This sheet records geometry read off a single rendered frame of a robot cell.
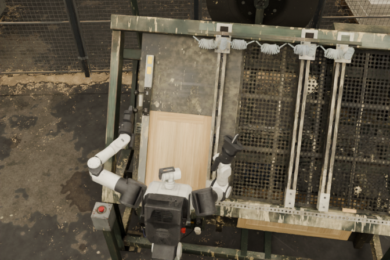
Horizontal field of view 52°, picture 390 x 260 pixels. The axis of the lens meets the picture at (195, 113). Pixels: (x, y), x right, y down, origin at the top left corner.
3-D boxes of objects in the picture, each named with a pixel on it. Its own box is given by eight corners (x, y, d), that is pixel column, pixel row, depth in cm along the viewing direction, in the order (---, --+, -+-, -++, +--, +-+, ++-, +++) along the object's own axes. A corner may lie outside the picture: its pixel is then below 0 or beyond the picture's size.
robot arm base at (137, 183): (138, 208, 238) (137, 211, 227) (118, 200, 237) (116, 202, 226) (148, 185, 240) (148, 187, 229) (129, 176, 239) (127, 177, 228)
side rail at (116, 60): (107, 181, 293) (102, 185, 283) (116, 31, 283) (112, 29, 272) (115, 182, 293) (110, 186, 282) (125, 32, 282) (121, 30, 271)
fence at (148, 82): (138, 187, 285) (136, 189, 281) (147, 54, 276) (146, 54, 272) (144, 188, 285) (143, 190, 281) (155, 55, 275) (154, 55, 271)
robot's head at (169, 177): (180, 184, 229) (181, 170, 226) (163, 187, 225) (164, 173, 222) (176, 178, 235) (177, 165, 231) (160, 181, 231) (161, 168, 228)
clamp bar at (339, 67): (313, 207, 273) (321, 219, 249) (333, 33, 262) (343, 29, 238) (328, 209, 272) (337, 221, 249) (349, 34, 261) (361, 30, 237)
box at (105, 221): (94, 230, 276) (90, 216, 263) (100, 215, 284) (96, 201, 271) (111, 232, 275) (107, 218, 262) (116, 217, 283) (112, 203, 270)
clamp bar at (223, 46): (202, 194, 280) (199, 205, 257) (217, 25, 269) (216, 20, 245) (216, 196, 280) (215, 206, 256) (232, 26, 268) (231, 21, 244)
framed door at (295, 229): (237, 224, 334) (237, 227, 332) (242, 187, 295) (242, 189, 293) (346, 238, 325) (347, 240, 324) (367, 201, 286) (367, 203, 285)
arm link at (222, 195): (227, 202, 256) (217, 208, 235) (208, 195, 260) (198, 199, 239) (233, 186, 255) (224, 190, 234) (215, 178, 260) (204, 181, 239)
